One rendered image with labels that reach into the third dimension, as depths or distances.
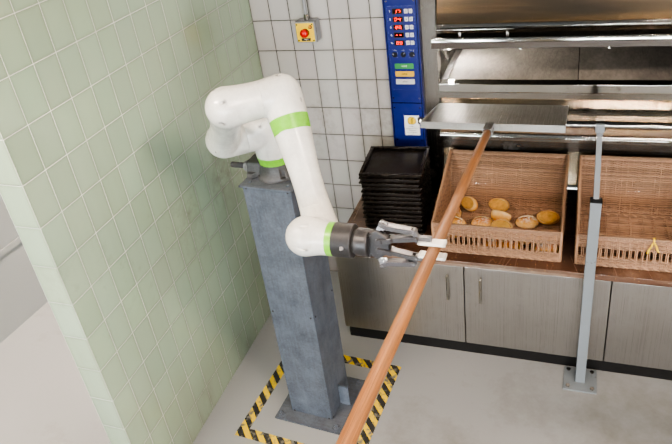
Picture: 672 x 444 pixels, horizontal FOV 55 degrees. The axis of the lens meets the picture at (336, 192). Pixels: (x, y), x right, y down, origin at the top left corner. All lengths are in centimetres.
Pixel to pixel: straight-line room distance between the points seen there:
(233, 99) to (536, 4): 152
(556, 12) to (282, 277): 156
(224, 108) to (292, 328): 117
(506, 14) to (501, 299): 123
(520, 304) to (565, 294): 20
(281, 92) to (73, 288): 96
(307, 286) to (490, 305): 91
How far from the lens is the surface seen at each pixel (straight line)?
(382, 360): 127
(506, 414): 307
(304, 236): 171
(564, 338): 312
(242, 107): 188
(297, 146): 187
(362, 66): 318
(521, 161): 319
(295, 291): 260
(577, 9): 295
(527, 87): 307
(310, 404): 306
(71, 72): 225
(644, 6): 296
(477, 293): 301
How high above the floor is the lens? 233
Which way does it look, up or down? 30 degrees down
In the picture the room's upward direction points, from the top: 8 degrees counter-clockwise
